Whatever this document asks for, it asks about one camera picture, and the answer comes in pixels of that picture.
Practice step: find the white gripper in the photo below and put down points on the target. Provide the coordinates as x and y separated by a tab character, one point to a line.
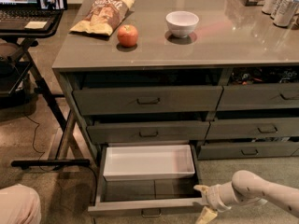
213	197

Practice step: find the grey drawer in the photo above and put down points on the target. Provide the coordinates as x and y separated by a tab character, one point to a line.
110	101
253	128
147	131
248	150
259	96
146	198

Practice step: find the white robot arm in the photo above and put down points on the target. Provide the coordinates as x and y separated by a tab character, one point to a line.
245	188

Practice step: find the white rectangular plastic bin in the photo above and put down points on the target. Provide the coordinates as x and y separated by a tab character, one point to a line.
149	162

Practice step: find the white ceramic bowl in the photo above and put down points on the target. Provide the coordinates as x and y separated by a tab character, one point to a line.
181	23

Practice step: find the red apple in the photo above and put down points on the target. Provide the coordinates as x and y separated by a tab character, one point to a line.
127	35

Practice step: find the black laptop stand cart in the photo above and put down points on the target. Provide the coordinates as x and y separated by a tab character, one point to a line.
23	64

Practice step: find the yellow brown chip bag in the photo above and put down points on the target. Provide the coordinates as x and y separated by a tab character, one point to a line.
104	17

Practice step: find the yellow sticky note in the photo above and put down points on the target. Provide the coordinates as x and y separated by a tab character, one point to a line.
35	24

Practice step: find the black smartphone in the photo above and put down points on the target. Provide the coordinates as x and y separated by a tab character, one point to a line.
52	4

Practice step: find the black laptop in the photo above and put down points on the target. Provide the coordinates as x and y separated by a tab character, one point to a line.
15	14

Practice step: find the grey drawer cabinet frame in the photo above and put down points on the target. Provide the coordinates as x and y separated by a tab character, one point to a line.
76	76

